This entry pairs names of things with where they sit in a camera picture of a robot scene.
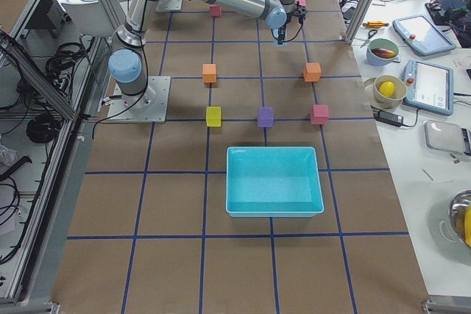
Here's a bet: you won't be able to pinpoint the orange foam block right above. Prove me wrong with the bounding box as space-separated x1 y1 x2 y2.
303 63 322 82

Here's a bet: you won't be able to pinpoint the purple foam block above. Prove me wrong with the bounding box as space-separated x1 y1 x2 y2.
258 107 274 128

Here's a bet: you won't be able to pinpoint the black power adapter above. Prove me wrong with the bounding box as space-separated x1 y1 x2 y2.
373 110 403 127

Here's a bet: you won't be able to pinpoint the pink foam block far left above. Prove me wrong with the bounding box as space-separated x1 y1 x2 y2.
209 4 222 18

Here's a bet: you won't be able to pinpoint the steel bowl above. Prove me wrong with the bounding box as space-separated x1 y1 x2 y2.
449 190 470 249

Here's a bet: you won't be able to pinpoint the orange utility knife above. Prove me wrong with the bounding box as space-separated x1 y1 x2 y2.
362 21 389 29

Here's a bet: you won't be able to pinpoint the grey digital scale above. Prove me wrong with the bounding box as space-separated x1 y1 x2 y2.
424 120 470 156

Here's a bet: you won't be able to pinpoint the turquoise plastic tray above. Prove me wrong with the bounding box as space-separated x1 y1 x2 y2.
226 146 325 218

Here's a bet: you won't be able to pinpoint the blue bowl with fruit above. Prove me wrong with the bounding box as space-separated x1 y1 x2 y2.
366 38 399 66

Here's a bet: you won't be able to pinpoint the teach pendant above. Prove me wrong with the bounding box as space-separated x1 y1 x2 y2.
392 15 456 56
403 60 454 116

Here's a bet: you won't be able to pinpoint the scissors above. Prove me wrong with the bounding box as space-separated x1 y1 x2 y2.
361 29 378 48

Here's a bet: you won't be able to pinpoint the orange foam block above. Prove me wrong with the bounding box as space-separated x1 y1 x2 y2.
202 63 217 84
303 63 322 82

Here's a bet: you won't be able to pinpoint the yellow lemon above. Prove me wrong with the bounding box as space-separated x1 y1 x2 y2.
378 81 395 98

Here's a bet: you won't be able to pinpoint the yellow foam block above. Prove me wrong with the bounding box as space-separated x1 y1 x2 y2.
205 106 222 127

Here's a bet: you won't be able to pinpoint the near teach pendant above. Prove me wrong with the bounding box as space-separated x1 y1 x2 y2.
403 60 454 116

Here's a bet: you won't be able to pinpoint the beige bowl with lemon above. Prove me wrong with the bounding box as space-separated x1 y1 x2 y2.
372 75 407 108

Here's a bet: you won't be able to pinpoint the orange foam block left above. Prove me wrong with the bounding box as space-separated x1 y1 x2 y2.
202 63 217 84

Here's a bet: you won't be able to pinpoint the far teach pendant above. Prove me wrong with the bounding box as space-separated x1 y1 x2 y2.
392 15 456 56

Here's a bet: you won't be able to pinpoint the pink foam block near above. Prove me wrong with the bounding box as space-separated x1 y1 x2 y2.
310 104 330 125

